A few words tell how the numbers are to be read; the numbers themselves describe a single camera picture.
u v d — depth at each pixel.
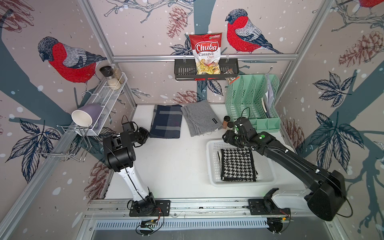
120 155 0.54
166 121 1.10
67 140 0.59
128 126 0.83
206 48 0.81
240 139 0.66
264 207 0.67
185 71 0.95
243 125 0.59
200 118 1.07
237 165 0.82
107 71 0.78
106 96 0.83
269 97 0.92
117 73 0.85
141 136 0.90
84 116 0.61
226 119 1.00
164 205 0.74
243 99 1.19
